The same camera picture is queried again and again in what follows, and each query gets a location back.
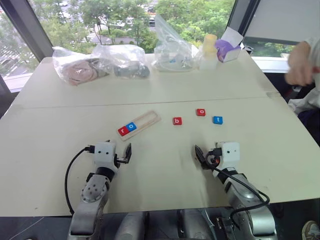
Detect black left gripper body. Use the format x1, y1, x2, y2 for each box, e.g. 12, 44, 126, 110
113, 152, 127, 166

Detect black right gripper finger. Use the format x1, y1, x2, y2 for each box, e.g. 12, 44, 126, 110
191, 144, 208, 166

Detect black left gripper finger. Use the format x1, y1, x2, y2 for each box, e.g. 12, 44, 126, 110
124, 142, 133, 165

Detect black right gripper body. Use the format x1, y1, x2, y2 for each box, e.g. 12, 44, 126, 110
202, 147, 223, 172

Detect blue letter tile o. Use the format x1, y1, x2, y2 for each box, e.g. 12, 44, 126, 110
125, 121, 139, 133

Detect wooden letter tray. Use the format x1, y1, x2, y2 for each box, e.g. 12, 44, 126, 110
117, 110, 162, 142

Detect person's bare hand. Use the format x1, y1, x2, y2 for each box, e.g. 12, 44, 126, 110
284, 40, 316, 87

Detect plastic bag with dark items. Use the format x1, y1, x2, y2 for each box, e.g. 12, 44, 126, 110
91, 44, 151, 80

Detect plastic bag with pink items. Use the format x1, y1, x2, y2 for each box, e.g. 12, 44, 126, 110
51, 45, 114, 87

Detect yellow and white bottle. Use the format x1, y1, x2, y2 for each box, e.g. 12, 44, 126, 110
197, 33, 219, 71

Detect person's dark trousers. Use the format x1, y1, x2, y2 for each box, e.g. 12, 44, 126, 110
296, 106, 320, 149

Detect purple and white paper box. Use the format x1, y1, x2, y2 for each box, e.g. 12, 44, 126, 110
214, 26, 245, 64

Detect person's white garment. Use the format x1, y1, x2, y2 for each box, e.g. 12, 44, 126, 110
287, 36, 320, 116

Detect person's grey shoe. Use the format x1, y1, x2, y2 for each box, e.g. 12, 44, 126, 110
301, 219, 320, 240

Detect white roller blind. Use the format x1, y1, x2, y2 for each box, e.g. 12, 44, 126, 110
242, 0, 320, 46

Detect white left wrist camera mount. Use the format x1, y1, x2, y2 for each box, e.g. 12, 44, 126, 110
93, 141, 118, 174

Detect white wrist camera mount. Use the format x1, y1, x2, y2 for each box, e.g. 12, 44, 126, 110
93, 141, 118, 174
215, 141, 241, 172

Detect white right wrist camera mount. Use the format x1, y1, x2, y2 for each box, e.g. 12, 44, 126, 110
215, 141, 241, 172

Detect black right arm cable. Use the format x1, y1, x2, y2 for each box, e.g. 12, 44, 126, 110
211, 166, 271, 222

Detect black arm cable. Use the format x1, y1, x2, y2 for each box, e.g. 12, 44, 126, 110
64, 145, 96, 216
211, 166, 271, 222

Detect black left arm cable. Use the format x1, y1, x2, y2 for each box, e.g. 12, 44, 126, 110
64, 145, 96, 216

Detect clear bag with white cable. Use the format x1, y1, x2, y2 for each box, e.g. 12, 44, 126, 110
150, 13, 195, 74

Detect dark window frame post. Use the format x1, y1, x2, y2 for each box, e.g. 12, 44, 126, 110
225, 0, 261, 49
0, 0, 55, 63

